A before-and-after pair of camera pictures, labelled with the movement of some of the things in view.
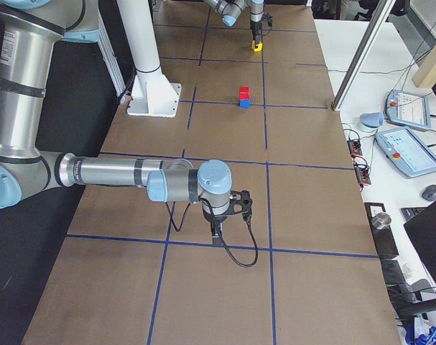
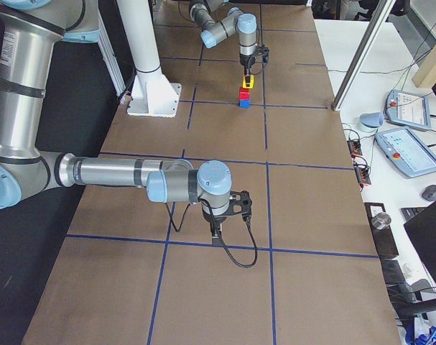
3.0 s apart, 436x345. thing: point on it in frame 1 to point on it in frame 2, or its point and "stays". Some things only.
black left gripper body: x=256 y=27 to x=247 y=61
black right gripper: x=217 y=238 stays
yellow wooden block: x=258 y=49 to x=251 y=82
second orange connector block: x=362 y=172 stays
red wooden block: x=244 y=93 stays
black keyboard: x=409 y=213 stays
